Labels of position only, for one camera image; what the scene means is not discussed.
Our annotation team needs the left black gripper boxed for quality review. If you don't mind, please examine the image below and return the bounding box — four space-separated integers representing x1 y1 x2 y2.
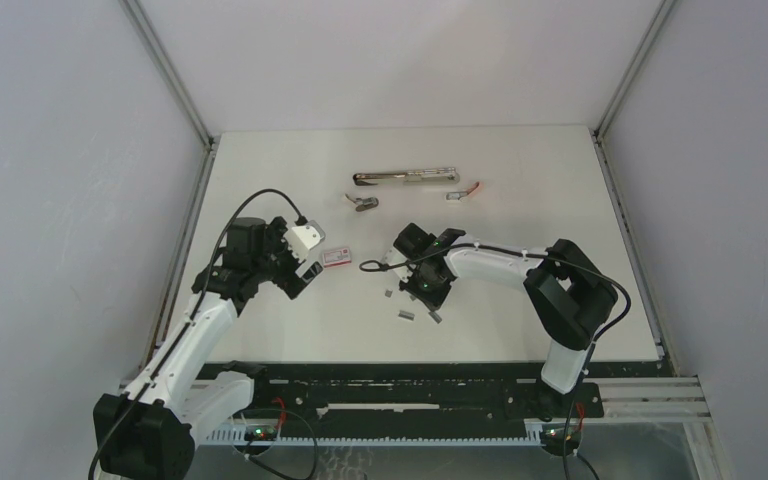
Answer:
252 218 322 299

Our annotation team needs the red white staple box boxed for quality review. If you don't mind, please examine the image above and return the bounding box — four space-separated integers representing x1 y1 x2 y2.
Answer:
321 247 352 268

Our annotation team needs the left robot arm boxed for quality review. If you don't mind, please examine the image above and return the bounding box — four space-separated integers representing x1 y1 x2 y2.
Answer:
88 217 326 479

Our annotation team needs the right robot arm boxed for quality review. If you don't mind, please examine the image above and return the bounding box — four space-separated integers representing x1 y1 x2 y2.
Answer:
377 223 621 416

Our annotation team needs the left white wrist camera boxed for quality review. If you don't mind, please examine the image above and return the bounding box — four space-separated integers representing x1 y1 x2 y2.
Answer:
283 221 326 262

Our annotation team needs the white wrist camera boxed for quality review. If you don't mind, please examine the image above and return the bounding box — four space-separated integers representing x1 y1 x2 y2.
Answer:
381 247 410 270
283 221 326 262

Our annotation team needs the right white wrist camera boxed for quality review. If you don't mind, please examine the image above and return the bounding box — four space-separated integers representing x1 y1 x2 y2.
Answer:
381 247 410 270

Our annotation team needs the right black camera cable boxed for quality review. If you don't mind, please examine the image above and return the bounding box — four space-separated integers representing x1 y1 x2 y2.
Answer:
358 242 633 425

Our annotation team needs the black camera cable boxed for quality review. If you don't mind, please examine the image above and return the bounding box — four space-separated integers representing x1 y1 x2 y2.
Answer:
87 188 309 480
358 242 633 425

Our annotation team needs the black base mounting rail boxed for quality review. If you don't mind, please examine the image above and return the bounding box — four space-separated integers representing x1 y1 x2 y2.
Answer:
197 361 673 434

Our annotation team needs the left black camera cable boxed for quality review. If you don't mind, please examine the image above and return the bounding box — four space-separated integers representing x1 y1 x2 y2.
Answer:
87 188 309 480

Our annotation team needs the white slotted cable duct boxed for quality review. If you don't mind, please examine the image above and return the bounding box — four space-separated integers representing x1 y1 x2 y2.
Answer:
201 424 542 447

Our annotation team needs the right controller board with wires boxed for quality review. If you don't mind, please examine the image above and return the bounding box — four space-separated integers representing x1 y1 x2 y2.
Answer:
540 402 600 480

